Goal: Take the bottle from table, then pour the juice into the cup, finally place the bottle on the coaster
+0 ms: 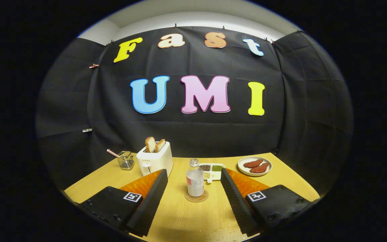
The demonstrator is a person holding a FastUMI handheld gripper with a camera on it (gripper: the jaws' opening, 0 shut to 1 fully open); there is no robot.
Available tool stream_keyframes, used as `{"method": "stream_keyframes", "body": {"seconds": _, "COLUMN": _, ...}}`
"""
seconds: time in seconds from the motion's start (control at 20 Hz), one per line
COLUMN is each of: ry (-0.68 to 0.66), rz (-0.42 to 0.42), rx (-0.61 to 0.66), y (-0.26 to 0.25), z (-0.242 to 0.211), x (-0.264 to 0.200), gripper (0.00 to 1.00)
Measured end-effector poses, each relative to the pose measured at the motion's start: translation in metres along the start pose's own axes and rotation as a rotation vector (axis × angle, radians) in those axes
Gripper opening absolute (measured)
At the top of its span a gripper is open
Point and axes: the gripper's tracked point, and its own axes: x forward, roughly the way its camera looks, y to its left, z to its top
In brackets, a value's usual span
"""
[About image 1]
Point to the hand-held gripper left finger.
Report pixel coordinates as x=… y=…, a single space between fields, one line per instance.
x=149 y=201

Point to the toast slice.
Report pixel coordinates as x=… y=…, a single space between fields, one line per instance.
x=160 y=145
x=150 y=144

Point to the red meat piece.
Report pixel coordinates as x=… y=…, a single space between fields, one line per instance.
x=259 y=168
x=252 y=163

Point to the orange clothespin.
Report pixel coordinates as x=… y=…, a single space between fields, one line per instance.
x=93 y=66

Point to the clear juice bottle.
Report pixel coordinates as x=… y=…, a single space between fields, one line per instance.
x=195 y=183

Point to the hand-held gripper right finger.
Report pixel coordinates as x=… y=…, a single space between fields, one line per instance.
x=237 y=201

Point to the striped straw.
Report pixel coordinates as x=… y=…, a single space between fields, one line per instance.
x=113 y=153

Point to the wooden table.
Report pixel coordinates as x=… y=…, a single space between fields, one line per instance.
x=193 y=222

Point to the divided white seed dish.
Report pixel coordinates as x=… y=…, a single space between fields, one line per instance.
x=215 y=173

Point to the white round plate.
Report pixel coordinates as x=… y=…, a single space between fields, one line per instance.
x=244 y=170

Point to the round wooden coaster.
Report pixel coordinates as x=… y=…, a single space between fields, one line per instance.
x=197 y=199

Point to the white toaster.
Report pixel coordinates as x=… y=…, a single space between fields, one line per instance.
x=156 y=161

